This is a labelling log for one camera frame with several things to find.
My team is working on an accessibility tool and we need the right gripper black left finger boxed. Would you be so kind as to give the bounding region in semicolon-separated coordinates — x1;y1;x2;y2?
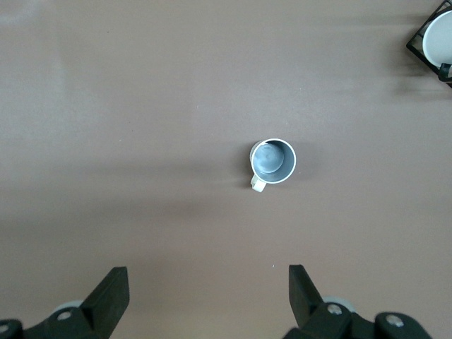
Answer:
0;266;129;339

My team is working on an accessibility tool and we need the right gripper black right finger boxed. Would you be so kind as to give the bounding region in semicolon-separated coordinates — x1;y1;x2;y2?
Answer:
284;263;434;339

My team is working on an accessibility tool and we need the beige cup with grey inside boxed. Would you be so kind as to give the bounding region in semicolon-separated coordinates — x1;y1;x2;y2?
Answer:
249;138;297;194

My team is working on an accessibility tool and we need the white bowl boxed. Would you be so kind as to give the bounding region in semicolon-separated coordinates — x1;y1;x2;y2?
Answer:
422;9;452;70

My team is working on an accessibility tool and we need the black wire rack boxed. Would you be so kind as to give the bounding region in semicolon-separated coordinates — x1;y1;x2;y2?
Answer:
405;0;452;89

